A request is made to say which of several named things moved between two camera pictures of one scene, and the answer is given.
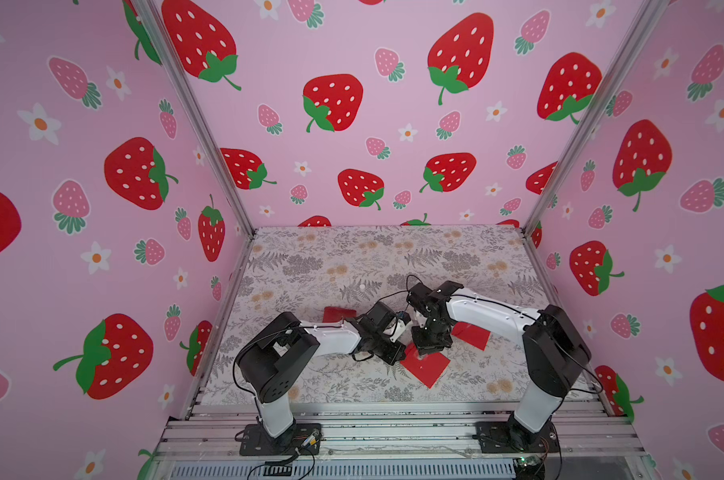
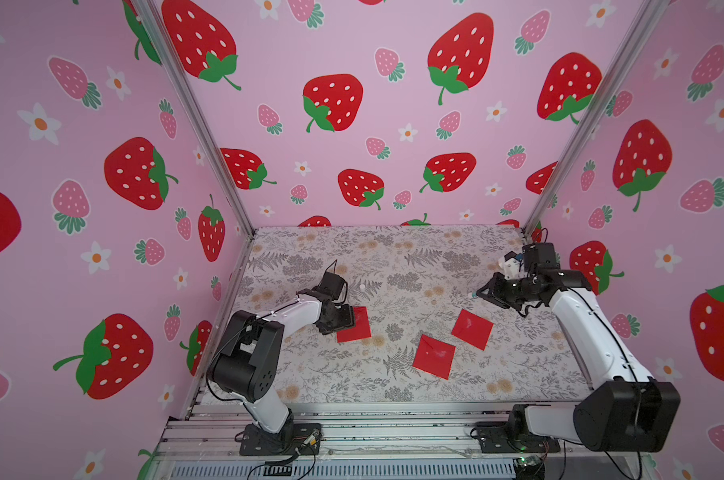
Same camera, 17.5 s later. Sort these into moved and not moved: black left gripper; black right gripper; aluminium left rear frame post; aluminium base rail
Moved: black left gripper; black right gripper
Not moved: aluminium left rear frame post; aluminium base rail
